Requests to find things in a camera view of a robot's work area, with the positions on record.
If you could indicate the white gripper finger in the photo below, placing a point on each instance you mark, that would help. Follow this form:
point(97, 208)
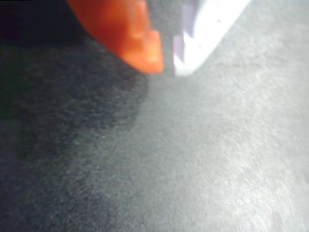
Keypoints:
point(207, 26)

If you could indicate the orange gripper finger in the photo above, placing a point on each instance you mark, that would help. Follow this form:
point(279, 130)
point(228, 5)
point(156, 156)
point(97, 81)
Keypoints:
point(125, 31)

